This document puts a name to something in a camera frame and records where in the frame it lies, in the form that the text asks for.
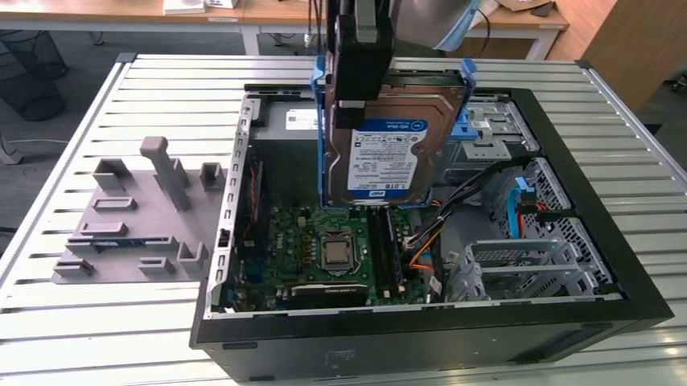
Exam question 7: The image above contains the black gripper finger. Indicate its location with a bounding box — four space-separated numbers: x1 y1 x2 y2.
330 98 368 130

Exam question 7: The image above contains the hard disk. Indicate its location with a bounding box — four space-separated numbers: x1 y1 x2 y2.
309 58 479 210

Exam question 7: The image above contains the blue data wire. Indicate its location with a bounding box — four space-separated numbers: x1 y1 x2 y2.
503 176 537 242

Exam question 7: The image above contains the orange red power wire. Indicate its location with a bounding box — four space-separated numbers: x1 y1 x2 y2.
517 203 575 226

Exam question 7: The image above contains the metal disk bay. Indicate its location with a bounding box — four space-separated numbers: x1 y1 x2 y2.
448 239 616 302

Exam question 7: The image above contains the grey power supply unit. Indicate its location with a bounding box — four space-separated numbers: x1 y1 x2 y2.
249 100 329 207

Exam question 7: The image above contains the blue plastic drive latch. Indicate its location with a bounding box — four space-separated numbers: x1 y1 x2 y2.
444 102 480 142

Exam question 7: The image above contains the metal optical drive cage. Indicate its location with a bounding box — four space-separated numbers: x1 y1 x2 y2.
431 96 541 188

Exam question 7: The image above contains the black CPU socket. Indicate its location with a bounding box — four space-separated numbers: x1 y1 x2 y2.
316 229 360 277

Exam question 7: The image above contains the brown cardboard piece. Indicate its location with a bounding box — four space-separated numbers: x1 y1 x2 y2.
496 0 555 18

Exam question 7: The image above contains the black RAM slot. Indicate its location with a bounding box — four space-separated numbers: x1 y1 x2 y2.
366 207 392 299

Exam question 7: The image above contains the dark RAM stick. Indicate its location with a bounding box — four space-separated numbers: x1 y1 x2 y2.
381 207 408 297

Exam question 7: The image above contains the silver CPU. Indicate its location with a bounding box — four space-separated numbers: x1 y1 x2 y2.
322 240 354 269

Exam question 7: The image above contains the green motherboard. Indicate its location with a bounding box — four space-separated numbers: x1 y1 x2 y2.
229 203 431 313

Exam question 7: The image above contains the black graphics card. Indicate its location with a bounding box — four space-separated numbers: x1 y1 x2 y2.
288 282 372 310

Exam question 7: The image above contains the grey parts rack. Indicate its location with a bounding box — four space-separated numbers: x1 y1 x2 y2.
50 135 229 285

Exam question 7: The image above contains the wooden cabinet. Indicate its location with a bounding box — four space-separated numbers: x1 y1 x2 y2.
547 0 687 116

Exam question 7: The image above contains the black PC case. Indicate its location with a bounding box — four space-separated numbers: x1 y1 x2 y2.
188 83 675 382

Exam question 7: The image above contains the black mesh waste bin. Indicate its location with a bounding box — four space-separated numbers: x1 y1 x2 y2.
0 30 69 121

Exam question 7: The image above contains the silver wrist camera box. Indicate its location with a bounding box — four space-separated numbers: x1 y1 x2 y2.
350 0 381 44

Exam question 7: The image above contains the black cable bundle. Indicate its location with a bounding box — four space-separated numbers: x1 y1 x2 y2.
404 158 531 248

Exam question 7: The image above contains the wooden desk white frame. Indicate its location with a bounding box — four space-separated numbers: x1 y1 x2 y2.
240 0 569 61
0 0 261 55

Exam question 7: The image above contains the orange wire bundle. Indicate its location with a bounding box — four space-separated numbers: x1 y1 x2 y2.
408 236 439 277

